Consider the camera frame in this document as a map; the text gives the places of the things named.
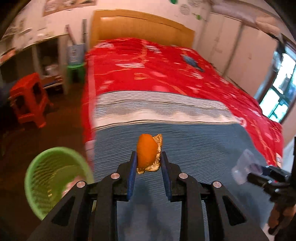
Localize orange peel piece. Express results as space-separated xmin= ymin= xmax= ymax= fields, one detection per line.
xmin=136 ymin=133 xmax=163 ymax=174

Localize clear plastic cup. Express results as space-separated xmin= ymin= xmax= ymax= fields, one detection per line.
xmin=231 ymin=149 xmax=262 ymax=185

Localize green mesh trash basket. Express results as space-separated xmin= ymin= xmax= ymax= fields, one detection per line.
xmin=25 ymin=147 xmax=94 ymax=220

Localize right hand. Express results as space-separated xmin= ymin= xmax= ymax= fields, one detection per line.
xmin=268 ymin=203 xmax=296 ymax=230

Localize blue striped blanket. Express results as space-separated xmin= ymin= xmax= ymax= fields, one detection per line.
xmin=84 ymin=90 xmax=278 ymax=241

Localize window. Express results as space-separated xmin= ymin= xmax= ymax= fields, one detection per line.
xmin=257 ymin=43 xmax=295 ymax=123

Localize red patterned bedspread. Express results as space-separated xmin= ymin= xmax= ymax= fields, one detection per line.
xmin=81 ymin=38 xmax=283 ymax=167

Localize green plastic stool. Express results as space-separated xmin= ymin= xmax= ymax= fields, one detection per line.
xmin=67 ymin=63 xmax=85 ymax=83

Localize white desk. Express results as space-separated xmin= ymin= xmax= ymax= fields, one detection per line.
xmin=1 ymin=34 xmax=69 ymax=94

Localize blue fish toy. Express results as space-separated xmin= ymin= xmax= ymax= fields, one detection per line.
xmin=181 ymin=54 xmax=204 ymax=72

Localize red plastic stool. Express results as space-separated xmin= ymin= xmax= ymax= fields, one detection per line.
xmin=10 ymin=73 xmax=53 ymax=128

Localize blue paper bag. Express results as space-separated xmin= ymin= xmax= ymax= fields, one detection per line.
xmin=67 ymin=44 xmax=85 ymax=65

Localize white wardrobe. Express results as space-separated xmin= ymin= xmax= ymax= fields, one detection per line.
xmin=197 ymin=13 xmax=278 ymax=96

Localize wooden headboard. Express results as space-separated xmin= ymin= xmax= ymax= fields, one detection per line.
xmin=89 ymin=9 xmax=195 ymax=48

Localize black sword on wall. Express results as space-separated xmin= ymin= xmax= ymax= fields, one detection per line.
xmin=82 ymin=19 xmax=87 ymax=44

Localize anime posters on wall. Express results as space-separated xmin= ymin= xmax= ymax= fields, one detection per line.
xmin=43 ymin=0 xmax=97 ymax=16

